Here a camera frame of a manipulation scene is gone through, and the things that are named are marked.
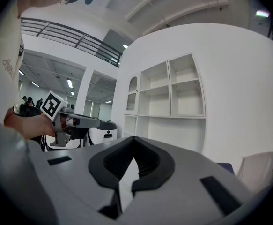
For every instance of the white hutch shelf unit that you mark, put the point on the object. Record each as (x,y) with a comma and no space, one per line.
(173,102)

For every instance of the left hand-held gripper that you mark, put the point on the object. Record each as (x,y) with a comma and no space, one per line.
(52,105)

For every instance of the person's left forearm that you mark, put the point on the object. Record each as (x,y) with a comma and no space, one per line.
(26,125)

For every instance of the person's left hand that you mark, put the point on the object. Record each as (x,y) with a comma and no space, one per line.
(66,123)

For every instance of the white grey office chair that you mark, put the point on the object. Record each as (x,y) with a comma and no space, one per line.
(255,170)

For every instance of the person's cream t-shirt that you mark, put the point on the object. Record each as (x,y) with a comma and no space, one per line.
(2,43)

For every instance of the arched white cabinet door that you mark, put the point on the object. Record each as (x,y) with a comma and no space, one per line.
(132,95)

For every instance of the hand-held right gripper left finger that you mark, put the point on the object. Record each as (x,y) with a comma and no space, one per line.
(75,172)

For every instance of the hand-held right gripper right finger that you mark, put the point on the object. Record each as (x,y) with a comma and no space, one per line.
(185,184)

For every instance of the blue chair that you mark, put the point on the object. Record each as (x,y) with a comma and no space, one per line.
(227,167)

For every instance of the black mezzanine railing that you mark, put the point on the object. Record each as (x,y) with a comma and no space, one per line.
(110,55)

